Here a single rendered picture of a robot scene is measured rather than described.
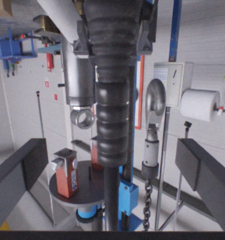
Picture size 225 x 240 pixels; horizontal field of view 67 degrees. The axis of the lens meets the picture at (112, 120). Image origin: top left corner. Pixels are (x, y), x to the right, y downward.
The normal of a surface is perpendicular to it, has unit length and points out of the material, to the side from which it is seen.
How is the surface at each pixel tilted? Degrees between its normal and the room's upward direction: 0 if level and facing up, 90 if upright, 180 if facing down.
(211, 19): 90
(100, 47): 81
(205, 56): 90
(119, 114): 90
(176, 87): 90
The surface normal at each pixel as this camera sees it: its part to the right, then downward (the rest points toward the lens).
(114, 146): 0.12, 0.29
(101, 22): -0.08, 0.40
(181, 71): -0.71, 0.20
